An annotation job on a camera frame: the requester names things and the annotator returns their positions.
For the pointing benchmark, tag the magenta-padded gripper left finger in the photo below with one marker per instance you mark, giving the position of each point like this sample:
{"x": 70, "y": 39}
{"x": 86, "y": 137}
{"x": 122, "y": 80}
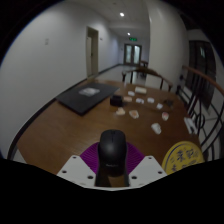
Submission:
{"x": 77, "y": 166}

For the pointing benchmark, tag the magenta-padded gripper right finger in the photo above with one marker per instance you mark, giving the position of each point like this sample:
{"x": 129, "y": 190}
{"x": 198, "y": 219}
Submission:
{"x": 146, "y": 168}

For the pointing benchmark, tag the black computer mouse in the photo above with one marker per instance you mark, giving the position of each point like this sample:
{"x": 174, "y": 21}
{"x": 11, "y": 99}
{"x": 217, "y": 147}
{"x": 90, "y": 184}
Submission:
{"x": 112, "y": 150}

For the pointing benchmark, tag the small dark object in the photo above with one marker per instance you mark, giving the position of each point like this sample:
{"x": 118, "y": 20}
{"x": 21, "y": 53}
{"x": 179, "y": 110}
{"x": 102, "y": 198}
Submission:
{"x": 168, "y": 103}

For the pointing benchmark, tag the small black box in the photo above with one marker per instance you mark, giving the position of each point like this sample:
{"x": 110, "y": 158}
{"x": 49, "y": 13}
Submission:
{"x": 116, "y": 101}

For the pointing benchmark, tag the grey paper sheet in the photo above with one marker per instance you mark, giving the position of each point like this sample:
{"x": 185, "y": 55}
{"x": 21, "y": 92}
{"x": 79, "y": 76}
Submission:
{"x": 89, "y": 91}

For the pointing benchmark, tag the white rectangular box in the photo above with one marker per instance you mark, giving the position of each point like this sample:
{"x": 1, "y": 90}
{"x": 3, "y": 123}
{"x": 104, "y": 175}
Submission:
{"x": 140, "y": 90}

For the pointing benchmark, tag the black metal stair railing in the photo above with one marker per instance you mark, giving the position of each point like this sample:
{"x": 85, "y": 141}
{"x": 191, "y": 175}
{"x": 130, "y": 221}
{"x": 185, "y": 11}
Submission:
{"x": 200, "y": 100}

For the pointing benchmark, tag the wooden armchair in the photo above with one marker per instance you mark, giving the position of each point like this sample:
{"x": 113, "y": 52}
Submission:
{"x": 146, "y": 71}

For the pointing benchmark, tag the pale side door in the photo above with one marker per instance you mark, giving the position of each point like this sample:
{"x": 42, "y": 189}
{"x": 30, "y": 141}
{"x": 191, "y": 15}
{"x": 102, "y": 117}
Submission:
{"x": 92, "y": 53}

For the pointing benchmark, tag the glass double door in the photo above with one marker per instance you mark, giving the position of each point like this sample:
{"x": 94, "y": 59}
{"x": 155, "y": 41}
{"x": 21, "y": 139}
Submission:
{"x": 132, "y": 54}

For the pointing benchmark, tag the green exit sign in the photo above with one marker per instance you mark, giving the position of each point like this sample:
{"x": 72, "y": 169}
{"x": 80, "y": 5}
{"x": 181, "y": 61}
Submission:
{"x": 133, "y": 39}

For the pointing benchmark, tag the round ceiling light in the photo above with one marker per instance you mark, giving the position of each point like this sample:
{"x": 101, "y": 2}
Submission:
{"x": 122, "y": 14}
{"x": 128, "y": 34}

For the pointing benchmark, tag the dark window frame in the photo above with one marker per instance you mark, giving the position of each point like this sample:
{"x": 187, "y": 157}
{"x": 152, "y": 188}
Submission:
{"x": 201, "y": 70}

